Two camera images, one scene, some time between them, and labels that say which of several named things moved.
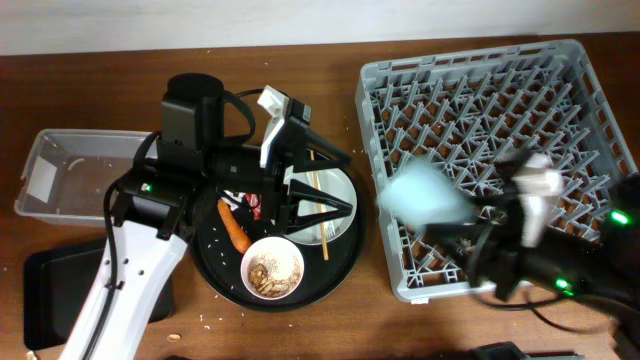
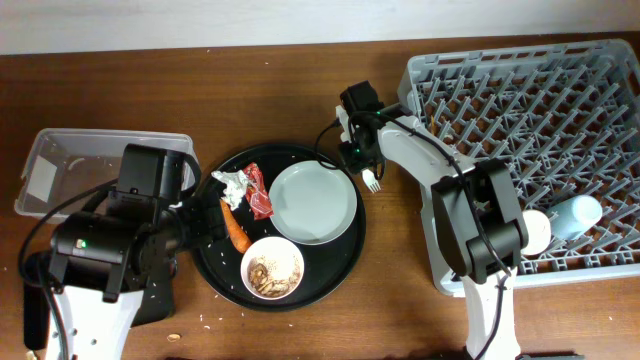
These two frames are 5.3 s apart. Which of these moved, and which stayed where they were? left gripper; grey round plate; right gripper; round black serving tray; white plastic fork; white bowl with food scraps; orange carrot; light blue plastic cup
Moved: left gripper; light blue plastic cup; right gripper; white plastic fork
Stayed: orange carrot; white bowl with food scraps; round black serving tray; grey round plate
